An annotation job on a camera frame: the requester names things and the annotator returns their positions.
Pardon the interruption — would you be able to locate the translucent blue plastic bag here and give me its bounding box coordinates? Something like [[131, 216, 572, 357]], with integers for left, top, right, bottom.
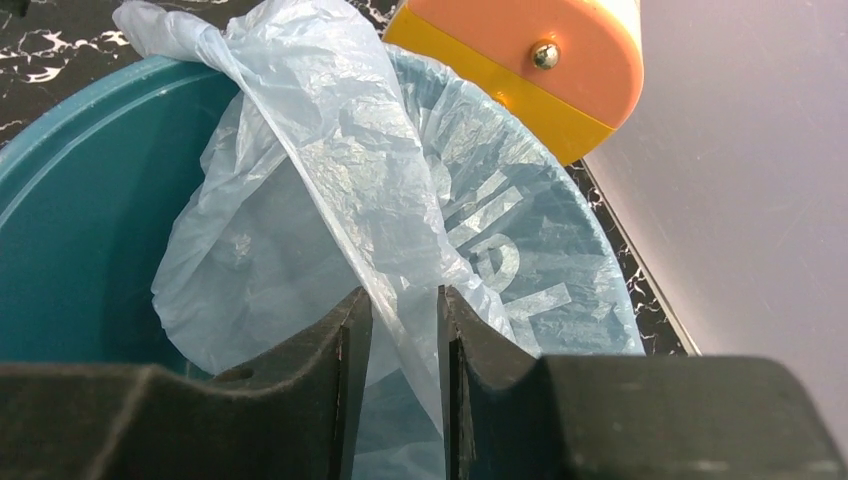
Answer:
[[113, 1, 644, 479]]

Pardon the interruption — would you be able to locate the round pastel drawer cabinet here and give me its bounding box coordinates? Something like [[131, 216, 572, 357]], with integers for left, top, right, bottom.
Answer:
[[383, 0, 644, 165]]

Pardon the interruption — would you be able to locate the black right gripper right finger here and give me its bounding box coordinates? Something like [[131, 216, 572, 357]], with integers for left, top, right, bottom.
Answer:
[[438, 286, 847, 479]]

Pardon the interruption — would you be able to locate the teal plastic trash bin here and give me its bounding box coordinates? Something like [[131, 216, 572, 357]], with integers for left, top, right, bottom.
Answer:
[[1, 57, 245, 381]]

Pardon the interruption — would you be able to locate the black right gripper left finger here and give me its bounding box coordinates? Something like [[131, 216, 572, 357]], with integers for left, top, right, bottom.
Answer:
[[1, 288, 373, 479]]

